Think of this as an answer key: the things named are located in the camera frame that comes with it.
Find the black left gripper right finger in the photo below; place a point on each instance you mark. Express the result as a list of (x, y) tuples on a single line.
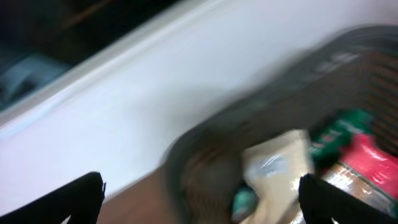
[(323, 203)]

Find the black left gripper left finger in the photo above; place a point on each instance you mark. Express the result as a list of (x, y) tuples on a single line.
[(78, 202)]

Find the red orange spaghetti packet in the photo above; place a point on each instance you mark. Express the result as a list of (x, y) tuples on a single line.
[(366, 173)]

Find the beige pouch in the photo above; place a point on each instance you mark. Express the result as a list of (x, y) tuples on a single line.
[(273, 169)]

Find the teal snack packet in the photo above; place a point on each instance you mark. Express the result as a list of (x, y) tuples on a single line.
[(244, 203)]

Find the grey plastic basket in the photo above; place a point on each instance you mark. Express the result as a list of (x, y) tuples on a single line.
[(357, 69)]

